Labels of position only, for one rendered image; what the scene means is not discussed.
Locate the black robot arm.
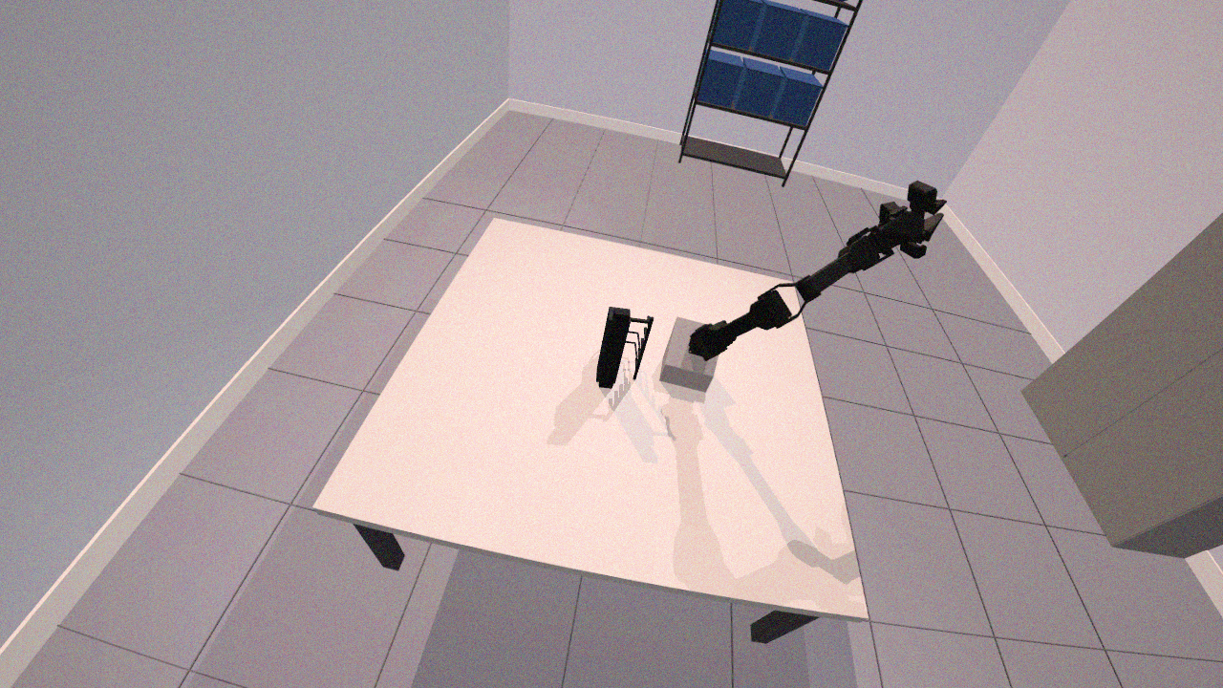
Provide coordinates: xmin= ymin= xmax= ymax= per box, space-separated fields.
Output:
xmin=689 ymin=202 xmax=925 ymax=360

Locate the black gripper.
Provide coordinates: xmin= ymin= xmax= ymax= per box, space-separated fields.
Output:
xmin=900 ymin=181 xmax=947 ymax=259

